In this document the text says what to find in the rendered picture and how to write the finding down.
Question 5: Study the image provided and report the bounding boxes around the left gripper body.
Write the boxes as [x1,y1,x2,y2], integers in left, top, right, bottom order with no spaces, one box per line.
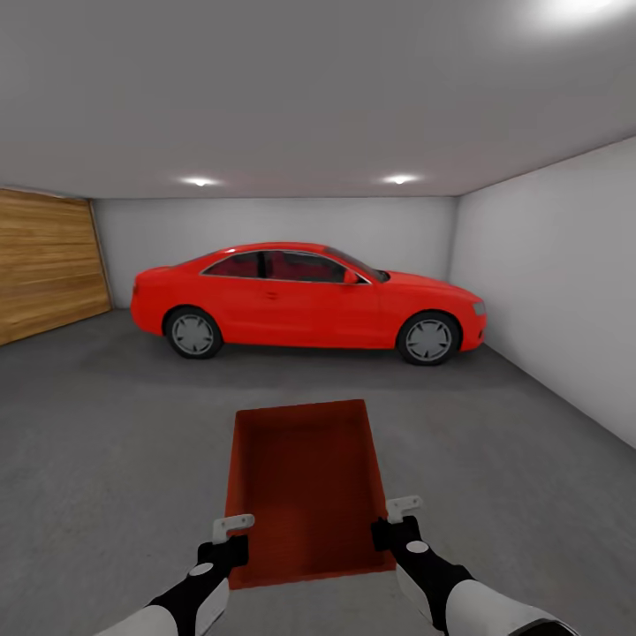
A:
[198,535,249,573]

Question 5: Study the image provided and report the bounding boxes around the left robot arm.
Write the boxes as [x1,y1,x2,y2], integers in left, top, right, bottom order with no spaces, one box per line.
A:
[95,513,255,636]

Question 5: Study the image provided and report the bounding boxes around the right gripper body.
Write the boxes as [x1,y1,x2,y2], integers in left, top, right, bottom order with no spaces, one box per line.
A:
[371,515,420,552]

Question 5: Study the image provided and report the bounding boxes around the storage box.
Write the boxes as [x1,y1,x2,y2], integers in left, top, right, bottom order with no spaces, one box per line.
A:
[224,398,397,590]

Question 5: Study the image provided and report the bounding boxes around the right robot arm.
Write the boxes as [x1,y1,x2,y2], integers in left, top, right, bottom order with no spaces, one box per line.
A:
[371,496,581,636]

